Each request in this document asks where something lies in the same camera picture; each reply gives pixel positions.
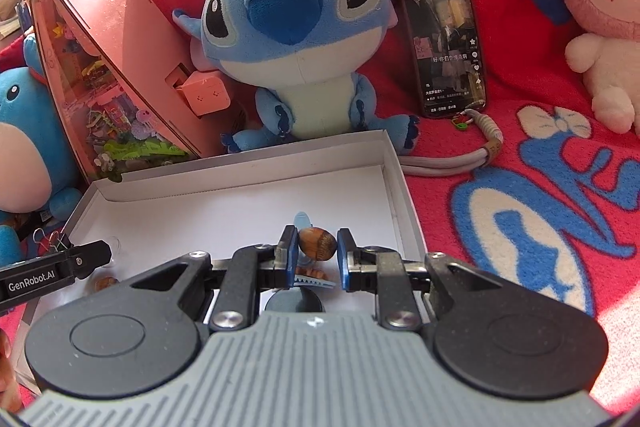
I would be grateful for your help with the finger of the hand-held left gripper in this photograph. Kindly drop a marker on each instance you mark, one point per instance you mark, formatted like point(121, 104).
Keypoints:
point(90, 259)

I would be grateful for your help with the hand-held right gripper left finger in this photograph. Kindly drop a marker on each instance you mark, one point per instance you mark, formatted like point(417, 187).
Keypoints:
point(287, 259)

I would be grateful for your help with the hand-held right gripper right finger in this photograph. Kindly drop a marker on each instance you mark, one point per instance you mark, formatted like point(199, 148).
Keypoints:
point(345, 259)

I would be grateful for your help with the brown nut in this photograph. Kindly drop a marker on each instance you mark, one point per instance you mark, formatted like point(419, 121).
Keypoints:
point(106, 283)
point(317, 244)

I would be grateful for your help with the clear plastic half sphere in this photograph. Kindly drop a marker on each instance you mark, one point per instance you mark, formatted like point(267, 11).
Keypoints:
point(116, 247)

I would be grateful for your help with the blue beaded hair clip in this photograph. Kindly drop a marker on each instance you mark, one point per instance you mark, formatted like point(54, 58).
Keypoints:
point(312, 279)

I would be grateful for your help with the plain light blue hair clip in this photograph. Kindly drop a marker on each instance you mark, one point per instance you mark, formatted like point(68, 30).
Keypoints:
point(302, 221)

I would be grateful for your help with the black round lid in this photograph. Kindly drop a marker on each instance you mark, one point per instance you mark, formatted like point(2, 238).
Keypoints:
point(295, 302)

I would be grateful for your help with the white cardboard box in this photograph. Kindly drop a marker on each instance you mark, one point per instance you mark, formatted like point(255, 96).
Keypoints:
point(250, 197)

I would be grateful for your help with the person's left hand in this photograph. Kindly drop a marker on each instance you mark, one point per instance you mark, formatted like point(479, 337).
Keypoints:
point(7, 377)

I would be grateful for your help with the small black binder clip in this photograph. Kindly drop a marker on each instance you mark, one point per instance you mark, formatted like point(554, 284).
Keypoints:
point(59, 243)

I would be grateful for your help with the round blue mouse plush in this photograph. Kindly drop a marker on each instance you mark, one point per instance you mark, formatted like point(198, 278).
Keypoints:
point(30, 147)

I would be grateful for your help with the small pink box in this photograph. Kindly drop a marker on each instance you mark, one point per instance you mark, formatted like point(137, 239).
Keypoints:
point(205, 94)

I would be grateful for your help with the blue alien plush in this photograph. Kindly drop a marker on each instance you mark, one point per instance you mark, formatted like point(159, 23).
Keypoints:
point(295, 57)

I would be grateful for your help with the pink triangular toy house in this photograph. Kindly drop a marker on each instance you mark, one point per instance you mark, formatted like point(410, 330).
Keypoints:
point(150, 57)

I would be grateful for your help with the black smartphone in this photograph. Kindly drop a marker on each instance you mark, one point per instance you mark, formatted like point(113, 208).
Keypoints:
point(442, 37)

